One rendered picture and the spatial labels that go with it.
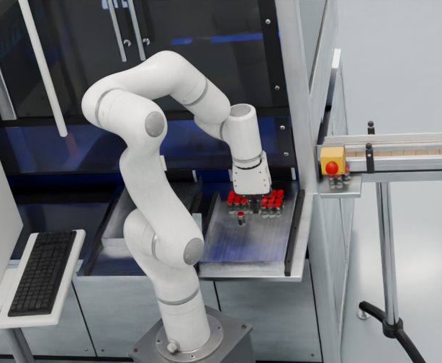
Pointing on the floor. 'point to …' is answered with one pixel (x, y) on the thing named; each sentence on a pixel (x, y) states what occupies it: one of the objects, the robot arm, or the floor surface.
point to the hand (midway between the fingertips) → (255, 205)
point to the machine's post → (308, 171)
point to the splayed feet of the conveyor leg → (366, 310)
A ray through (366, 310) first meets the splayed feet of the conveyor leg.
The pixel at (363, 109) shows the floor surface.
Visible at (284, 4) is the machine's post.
